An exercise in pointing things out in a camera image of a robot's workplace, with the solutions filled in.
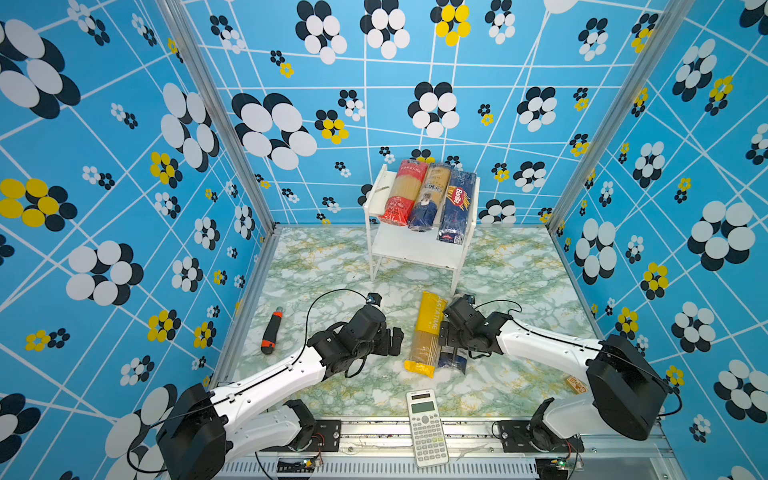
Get clear grey spaghetti bag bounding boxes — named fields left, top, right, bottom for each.
left=437, top=292, right=476, bottom=374

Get red black utility knife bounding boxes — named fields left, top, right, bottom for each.
left=260, top=307, right=283, bottom=355

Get white two-tier shelf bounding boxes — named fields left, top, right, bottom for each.
left=362, top=164, right=480, bottom=295

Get blue Barilla pasta box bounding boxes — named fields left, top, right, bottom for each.
left=437, top=170, right=477, bottom=245

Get small wooden block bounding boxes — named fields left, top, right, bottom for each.
left=566, top=376, right=589, bottom=394

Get red spaghetti bag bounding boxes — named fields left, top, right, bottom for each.
left=379, top=159, right=428, bottom=226

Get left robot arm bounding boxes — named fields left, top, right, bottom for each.
left=156, top=304, right=404, bottom=479

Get aluminium front rail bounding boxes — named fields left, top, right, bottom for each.
left=158, top=415, right=685, bottom=480

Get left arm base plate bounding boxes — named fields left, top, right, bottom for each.
left=265, top=419, right=342, bottom=453

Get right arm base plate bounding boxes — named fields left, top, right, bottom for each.
left=491, top=420, right=585, bottom=455

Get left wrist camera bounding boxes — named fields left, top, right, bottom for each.
left=366, top=292, right=382, bottom=307

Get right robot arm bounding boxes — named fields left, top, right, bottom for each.
left=439, top=296, right=673, bottom=451

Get white calculator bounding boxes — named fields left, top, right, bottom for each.
left=406, top=390, right=449, bottom=468

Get blue clear spaghetti bag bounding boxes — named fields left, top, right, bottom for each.
left=407, top=164, right=452, bottom=232

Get yellow pasta bag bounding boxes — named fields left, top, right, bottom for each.
left=404, top=291, right=447, bottom=378

